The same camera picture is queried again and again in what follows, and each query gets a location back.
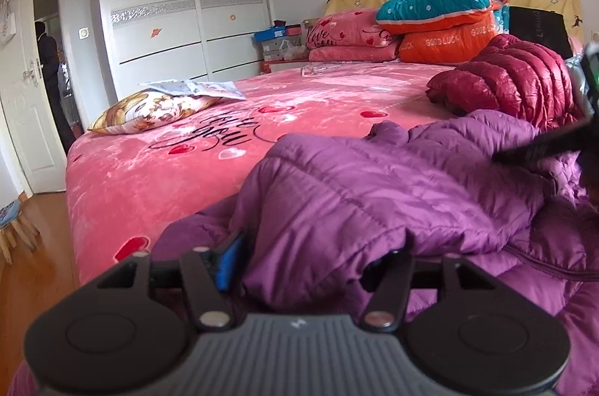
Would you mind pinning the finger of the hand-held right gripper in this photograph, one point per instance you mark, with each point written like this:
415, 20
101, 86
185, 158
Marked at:
592, 171
547, 148

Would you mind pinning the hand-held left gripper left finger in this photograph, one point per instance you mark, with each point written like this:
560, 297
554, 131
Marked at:
229, 265

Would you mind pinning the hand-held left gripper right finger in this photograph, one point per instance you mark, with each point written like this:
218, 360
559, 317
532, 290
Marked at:
397, 279

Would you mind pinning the purple down jacket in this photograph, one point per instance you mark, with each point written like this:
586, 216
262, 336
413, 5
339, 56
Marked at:
374, 190

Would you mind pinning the black bag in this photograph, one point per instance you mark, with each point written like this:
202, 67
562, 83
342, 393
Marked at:
538, 28

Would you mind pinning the dark red down jacket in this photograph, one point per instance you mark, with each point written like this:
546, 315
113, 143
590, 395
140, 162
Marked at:
505, 82

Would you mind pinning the pink bed with blanket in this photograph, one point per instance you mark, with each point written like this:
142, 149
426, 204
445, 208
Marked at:
187, 180

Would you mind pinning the orange folded quilt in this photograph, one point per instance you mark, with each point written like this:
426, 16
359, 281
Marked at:
444, 42

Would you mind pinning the teal dotted quilt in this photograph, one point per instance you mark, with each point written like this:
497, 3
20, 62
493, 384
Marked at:
435, 0

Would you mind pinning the floral pillow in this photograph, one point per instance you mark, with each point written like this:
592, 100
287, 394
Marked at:
149, 108

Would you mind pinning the white papers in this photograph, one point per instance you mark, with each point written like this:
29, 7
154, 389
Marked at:
201, 88

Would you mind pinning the clear glasses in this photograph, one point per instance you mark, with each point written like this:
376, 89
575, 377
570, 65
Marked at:
314, 71

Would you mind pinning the wooden stool with blue cushion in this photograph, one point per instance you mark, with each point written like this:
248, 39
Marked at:
11, 218

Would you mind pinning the pink folded blanket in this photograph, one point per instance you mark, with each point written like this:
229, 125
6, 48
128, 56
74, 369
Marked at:
346, 35

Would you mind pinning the blue box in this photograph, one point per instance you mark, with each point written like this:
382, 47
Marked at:
270, 34

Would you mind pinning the white door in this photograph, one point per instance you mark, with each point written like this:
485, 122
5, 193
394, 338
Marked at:
25, 119

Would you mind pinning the wall switch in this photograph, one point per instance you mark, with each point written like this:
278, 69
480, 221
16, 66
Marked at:
84, 33

